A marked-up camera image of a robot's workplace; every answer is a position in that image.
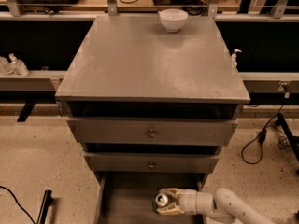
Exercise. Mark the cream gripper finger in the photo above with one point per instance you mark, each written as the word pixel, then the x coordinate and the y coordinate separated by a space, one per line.
pixel 171 210
pixel 172 192

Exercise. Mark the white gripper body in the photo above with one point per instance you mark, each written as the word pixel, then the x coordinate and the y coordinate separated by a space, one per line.
pixel 188 201

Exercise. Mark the green soda can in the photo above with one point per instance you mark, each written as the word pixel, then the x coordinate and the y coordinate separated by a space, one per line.
pixel 160 200

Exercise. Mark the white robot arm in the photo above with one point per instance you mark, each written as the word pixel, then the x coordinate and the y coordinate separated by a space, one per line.
pixel 223 206

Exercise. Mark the bottom grey drawer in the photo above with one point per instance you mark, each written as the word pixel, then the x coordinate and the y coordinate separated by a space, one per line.
pixel 126 197

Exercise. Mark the grey drawer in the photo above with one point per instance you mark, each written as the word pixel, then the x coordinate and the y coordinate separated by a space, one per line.
pixel 141 162
pixel 194 132
pixel 126 197

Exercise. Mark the middle grey drawer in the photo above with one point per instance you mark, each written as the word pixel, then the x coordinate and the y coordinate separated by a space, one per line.
pixel 141 162

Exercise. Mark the grey drawer cabinet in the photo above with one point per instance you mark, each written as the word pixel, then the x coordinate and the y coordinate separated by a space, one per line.
pixel 130 67

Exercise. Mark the top grey drawer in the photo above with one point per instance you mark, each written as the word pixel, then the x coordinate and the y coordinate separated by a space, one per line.
pixel 194 132

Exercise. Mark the black stand leg right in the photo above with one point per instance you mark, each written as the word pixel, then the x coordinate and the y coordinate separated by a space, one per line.
pixel 293 140

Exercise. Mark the black bar on floor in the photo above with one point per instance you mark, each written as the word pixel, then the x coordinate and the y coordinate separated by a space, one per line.
pixel 46 203

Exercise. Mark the white pump bottle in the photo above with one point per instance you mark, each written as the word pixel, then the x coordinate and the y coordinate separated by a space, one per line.
pixel 234 56

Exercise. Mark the white ceramic bowl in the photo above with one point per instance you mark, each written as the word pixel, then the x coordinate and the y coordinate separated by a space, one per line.
pixel 173 20

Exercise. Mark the clear bottle on ledge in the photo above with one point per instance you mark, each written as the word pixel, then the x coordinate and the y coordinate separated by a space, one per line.
pixel 18 66

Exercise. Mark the clear container on ledge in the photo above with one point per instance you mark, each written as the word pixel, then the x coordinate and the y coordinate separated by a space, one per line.
pixel 5 67

